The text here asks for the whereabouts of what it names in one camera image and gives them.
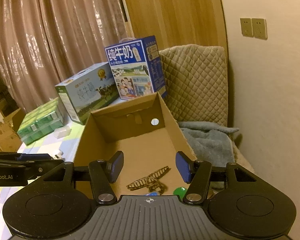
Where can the open brown cardboard box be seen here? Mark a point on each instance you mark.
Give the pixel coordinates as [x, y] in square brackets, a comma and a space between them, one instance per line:
[145, 131]

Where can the wooden door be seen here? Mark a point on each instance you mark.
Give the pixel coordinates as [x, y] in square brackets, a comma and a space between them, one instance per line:
[177, 22]

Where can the blue milk carton box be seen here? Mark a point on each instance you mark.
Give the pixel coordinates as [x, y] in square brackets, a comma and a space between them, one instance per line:
[136, 68]

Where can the green white milk box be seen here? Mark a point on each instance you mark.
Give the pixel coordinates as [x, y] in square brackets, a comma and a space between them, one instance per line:
[88, 90]

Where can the cardboard box on floor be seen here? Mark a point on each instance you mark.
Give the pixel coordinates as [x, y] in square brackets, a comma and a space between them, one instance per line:
[9, 139]

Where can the white three-pin plug adapter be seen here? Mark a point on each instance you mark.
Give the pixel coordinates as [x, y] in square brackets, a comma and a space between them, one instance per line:
[58, 155]

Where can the grey blanket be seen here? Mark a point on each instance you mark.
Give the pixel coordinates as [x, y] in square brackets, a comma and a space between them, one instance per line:
[209, 141]

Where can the small clear plastic box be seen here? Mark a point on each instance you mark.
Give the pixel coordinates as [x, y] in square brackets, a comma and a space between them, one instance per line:
[62, 132]

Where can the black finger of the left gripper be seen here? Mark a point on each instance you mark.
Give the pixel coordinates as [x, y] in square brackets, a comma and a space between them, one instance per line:
[34, 157]
[37, 168]

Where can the blue card packet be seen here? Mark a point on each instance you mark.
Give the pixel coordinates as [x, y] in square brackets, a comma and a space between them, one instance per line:
[155, 193]

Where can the beige curtain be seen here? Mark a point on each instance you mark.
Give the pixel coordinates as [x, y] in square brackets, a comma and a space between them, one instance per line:
[44, 42]

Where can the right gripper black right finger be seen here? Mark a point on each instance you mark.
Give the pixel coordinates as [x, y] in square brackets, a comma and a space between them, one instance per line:
[197, 175]

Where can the green drink carton pack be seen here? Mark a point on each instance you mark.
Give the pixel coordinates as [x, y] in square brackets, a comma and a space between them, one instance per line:
[41, 121]

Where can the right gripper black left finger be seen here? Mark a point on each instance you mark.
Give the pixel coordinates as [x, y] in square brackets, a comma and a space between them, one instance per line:
[102, 175]

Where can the quilted beige chair cushion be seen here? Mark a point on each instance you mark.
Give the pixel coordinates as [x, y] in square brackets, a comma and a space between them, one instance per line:
[196, 80]

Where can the double wall socket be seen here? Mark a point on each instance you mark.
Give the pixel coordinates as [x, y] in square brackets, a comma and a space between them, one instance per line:
[254, 27]

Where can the checkered tablecloth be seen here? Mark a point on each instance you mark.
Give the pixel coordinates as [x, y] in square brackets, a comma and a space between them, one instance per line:
[66, 147]

